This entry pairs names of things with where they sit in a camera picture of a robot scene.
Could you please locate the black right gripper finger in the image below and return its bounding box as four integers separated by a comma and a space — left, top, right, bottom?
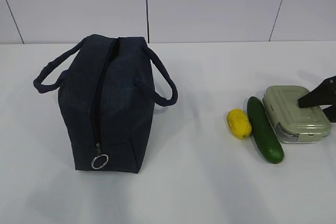
298, 76, 335, 108
323, 105, 336, 123

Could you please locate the navy blue fabric lunch bag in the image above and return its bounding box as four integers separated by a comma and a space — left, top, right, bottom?
33, 34, 178, 173

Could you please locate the dark green cucumber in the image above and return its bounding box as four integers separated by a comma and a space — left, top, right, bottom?
247, 97, 285, 164

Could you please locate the silver zipper pull ring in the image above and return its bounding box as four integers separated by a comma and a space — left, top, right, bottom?
91, 142, 109, 169

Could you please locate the green lidded glass food container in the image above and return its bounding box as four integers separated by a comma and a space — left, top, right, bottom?
262, 86, 332, 144

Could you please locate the yellow lemon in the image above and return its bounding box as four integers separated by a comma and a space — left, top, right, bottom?
226, 109, 252, 139

